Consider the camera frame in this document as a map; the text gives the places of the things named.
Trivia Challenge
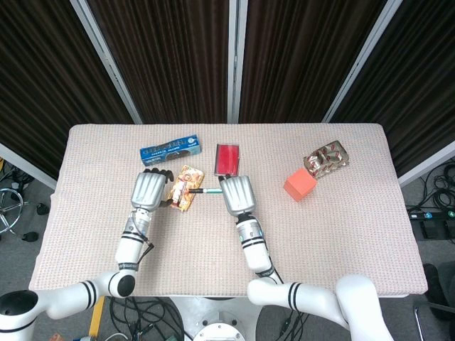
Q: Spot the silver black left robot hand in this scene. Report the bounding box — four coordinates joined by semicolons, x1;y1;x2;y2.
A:
130;167;176;212

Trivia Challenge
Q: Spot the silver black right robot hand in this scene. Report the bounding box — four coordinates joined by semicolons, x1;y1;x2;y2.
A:
217;173;258;217

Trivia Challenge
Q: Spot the red and black case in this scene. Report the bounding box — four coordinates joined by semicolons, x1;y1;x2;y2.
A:
213;143;242;178

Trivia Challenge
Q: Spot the blue Oreo cookie box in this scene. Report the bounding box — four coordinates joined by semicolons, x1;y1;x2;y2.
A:
139;134;203;167

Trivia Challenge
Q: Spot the yellow curry roux box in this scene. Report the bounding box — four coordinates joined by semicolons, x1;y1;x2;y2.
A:
169;165;206;214

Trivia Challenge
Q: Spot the orange foam cube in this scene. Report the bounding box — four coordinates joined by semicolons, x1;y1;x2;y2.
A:
283;168;319;203

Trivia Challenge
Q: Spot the beige woven tablecloth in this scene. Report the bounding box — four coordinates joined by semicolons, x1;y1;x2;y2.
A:
28;123;428;298

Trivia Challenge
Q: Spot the gold red patterned package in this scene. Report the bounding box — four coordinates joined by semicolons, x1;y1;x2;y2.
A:
302;140;351;179

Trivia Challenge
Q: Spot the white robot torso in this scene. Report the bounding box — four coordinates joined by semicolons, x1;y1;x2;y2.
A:
166;296;266;341

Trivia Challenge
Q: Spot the dark brown partition panel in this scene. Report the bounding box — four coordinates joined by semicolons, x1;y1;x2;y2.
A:
330;0;455;178
0;0;135;180
238;0;389;124
87;0;231;125

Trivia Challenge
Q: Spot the yellow bar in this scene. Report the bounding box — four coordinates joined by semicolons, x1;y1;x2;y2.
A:
87;296;107;337

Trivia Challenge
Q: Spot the chrome stool base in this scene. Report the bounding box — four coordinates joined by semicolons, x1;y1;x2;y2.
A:
0;177;50;243

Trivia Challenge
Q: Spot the black power strip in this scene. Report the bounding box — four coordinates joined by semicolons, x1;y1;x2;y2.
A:
406;208;455;224

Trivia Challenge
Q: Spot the white partition frame post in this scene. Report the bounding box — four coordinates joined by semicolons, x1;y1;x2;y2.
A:
0;142;58;190
226;0;249;125
69;0;144;125
397;140;455;188
321;0;405;124

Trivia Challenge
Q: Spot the black floor cable bundle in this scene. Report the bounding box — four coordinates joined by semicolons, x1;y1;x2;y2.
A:
106;296;188;341
417;155;455;211

